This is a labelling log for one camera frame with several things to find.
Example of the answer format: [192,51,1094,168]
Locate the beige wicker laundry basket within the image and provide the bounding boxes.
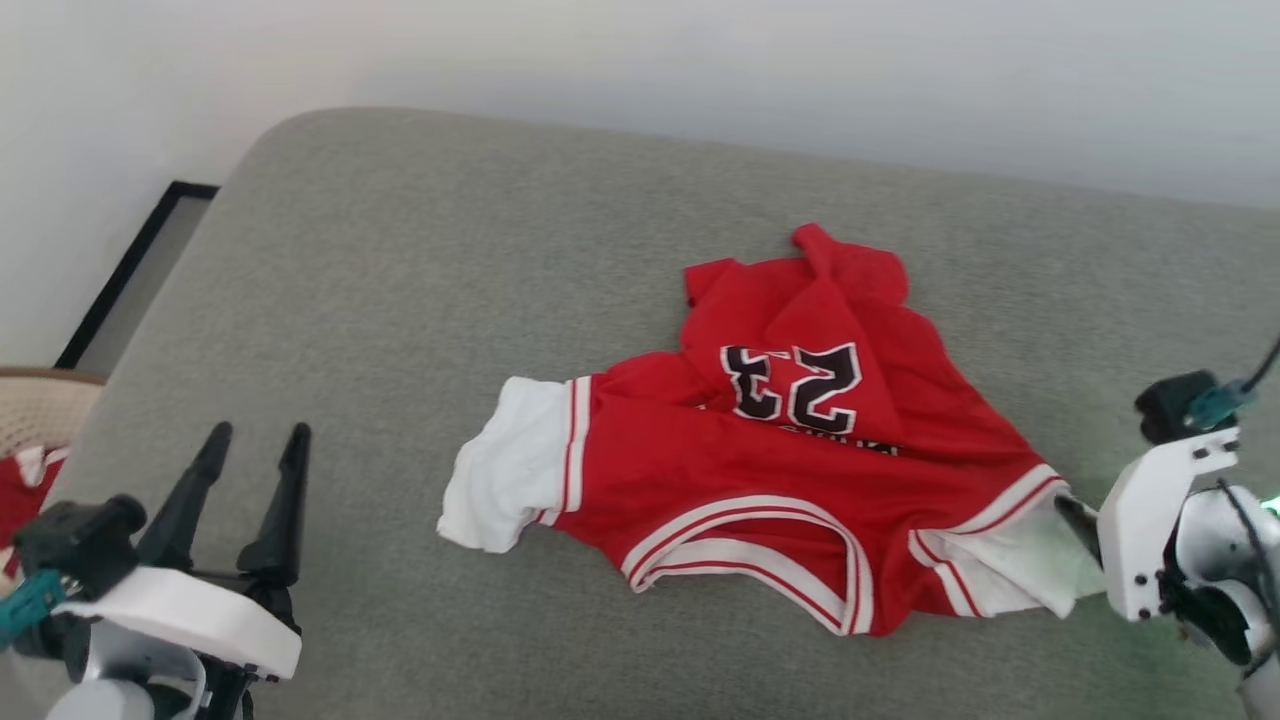
[0,367,109,501]

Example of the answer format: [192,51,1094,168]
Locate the teal cable connector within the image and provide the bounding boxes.
[0,570,66,651]
[1185,380,1259,429]

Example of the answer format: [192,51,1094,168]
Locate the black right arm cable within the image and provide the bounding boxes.
[1245,335,1280,393]

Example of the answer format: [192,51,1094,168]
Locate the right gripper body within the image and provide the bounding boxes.
[1160,485,1280,666]

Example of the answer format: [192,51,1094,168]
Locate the teal right cable connector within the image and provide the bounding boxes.
[1185,380,1259,429]

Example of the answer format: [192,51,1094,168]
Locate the black framed grey panel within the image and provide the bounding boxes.
[55,181,221,371]

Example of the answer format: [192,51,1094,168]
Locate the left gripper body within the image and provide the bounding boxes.
[140,565,303,720]

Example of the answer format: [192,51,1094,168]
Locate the red white basketball jersey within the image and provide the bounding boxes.
[437,222,1106,638]

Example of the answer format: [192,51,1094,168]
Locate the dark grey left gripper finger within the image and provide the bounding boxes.
[237,422,312,588]
[137,421,234,571]

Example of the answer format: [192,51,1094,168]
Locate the grey fabric sofa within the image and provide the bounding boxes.
[0,107,1280,720]

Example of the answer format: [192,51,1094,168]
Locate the red white garment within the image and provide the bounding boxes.
[0,445,73,579]

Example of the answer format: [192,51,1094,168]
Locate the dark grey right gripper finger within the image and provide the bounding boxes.
[1055,493,1103,571]

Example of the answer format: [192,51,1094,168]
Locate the teal left cable connector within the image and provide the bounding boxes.
[0,570,66,651]

